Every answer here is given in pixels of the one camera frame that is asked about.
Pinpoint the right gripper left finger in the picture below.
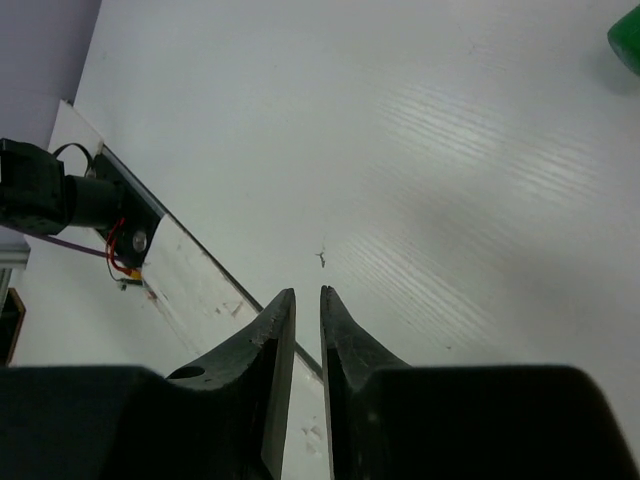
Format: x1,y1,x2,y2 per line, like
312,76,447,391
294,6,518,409
1,289,295,479

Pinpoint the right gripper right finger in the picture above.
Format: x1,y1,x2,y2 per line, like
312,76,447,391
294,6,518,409
320,286,639,479

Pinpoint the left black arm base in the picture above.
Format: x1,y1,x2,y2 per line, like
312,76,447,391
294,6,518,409
92,145,166,290

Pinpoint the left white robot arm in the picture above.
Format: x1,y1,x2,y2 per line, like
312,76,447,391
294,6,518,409
1,138,125,236

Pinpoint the white foam block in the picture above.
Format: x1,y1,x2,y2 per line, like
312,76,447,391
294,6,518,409
142,214,330,479

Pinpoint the green plastic bottle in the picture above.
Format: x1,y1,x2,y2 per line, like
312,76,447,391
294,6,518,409
607,6,640,76

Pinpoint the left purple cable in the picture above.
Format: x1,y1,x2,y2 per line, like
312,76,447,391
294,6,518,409
9,227,121,261

